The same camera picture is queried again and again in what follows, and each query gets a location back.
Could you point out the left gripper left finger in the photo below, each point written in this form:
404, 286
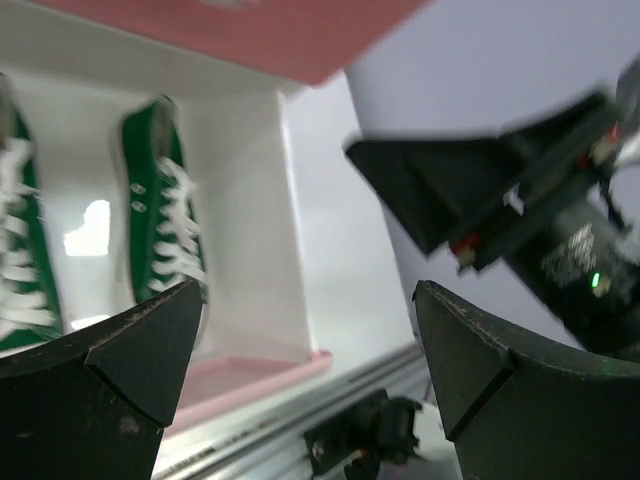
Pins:
94, 404

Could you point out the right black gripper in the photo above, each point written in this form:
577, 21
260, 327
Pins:
489, 196

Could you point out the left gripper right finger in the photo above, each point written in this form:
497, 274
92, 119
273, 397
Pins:
517, 405

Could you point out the green sneaker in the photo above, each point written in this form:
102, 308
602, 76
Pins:
30, 307
163, 240

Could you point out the green sneaker front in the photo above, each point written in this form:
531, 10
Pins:
163, 240

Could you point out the light pink drawer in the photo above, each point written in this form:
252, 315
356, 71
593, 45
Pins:
74, 81

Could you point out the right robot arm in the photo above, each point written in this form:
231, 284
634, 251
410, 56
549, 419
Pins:
584, 266

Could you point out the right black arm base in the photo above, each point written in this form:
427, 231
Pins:
360, 438

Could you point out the aluminium rail frame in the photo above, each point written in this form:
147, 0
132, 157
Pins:
266, 440

